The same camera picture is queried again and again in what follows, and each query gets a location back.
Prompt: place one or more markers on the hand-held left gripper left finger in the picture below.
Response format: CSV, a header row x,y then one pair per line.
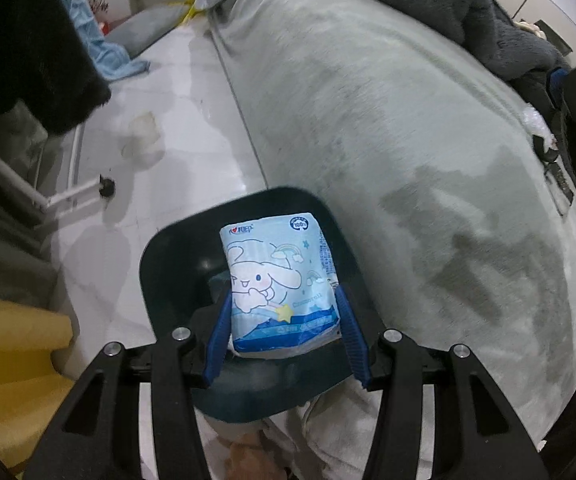
x,y
217,335

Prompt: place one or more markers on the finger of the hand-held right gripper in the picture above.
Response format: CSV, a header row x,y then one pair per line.
x,y
547,149
557,81

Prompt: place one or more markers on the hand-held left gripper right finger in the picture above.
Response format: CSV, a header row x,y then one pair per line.
x,y
353,330

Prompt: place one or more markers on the clear plastic bag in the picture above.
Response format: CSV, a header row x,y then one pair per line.
x,y
535,120

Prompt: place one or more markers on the blue cartoon tissue packet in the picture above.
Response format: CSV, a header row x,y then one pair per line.
x,y
278,280

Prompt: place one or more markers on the dark teal trash bin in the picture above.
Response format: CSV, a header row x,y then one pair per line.
x,y
177,260

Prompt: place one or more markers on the dark grey fuzzy blanket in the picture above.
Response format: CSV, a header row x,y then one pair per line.
x,y
418,0

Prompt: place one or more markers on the bed with grey-green sheet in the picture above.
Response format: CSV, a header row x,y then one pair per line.
x,y
368,110

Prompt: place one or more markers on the white clothes rack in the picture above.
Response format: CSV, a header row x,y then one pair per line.
x,y
67,195

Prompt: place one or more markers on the yellow foam block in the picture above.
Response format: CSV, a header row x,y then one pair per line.
x,y
12,360

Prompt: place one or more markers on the grey floor cushion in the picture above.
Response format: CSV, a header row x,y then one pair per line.
x,y
142,30

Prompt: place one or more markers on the yellow cloth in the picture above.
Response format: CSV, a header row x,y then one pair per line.
x,y
190,12

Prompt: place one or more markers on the black hanging garment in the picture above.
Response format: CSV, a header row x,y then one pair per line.
x,y
32,50

